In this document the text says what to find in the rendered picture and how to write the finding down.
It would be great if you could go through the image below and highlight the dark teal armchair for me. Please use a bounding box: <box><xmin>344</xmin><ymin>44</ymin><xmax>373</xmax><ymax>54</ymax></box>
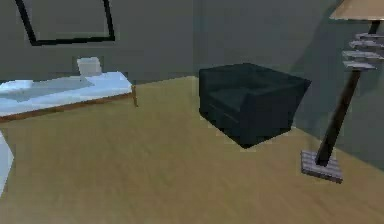
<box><xmin>198</xmin><ymin>62</ymin><xmax>312</xmax><ymax>150</ymax></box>

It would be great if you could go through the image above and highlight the white pillow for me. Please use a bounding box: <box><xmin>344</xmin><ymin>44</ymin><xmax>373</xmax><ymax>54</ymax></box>
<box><xmin>76</xmin><ymin>56</ymin><xmax>103</xmax><ymax>78</ymax></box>

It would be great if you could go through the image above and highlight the floor lamp beige shade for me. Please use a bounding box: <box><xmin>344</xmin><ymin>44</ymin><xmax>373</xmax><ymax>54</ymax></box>
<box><xmin>300</xmin><ymin>0</ymin><xmax>384</xmax><ymax>185</ymax></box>

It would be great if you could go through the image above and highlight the white furniture corner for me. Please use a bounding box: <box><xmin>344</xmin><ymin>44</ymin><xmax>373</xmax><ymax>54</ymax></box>
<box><xmin>0</xmin><ymin>131</ymin><xmax>15</xmax><ymax>198</ymax></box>

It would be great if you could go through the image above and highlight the pale blue bed wooden frame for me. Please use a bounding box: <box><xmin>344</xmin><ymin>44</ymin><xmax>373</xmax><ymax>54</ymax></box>
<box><xmin>0</xmin><ymin>70</ymin><xmax>139</xmax><ymax>123</ymax></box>

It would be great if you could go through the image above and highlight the black framed wall picture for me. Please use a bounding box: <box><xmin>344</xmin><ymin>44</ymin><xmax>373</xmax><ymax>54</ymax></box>
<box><xmin>14</xmin><ymin>0</ymin><xmax>116</xmax><ymax>47</ymax></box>

